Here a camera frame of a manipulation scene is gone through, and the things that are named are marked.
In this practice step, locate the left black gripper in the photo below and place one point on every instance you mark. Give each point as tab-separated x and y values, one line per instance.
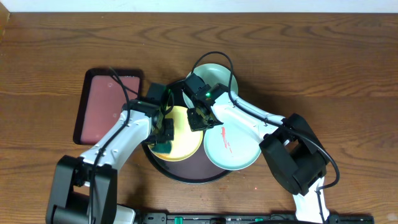
165	135

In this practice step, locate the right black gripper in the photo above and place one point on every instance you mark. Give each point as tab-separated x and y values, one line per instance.
194	124

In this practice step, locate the green and yellow sponge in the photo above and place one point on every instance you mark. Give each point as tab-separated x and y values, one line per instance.
162	147

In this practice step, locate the yellow plate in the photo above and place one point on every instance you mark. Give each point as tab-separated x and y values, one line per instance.
185	143

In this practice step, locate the light blue plate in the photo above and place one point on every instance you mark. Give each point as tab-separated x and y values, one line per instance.
231	147
212	73

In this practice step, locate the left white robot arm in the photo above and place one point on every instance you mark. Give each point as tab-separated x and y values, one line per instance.
84	188

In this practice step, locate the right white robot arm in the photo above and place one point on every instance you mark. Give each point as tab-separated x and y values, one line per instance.
294	155

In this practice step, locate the round black tray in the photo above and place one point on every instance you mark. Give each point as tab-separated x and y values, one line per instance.
197	169

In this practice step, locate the rectangular black tray red liner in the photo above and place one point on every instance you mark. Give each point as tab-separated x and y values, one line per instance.
101	101

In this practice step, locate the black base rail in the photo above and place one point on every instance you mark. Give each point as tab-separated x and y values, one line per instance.
163	218

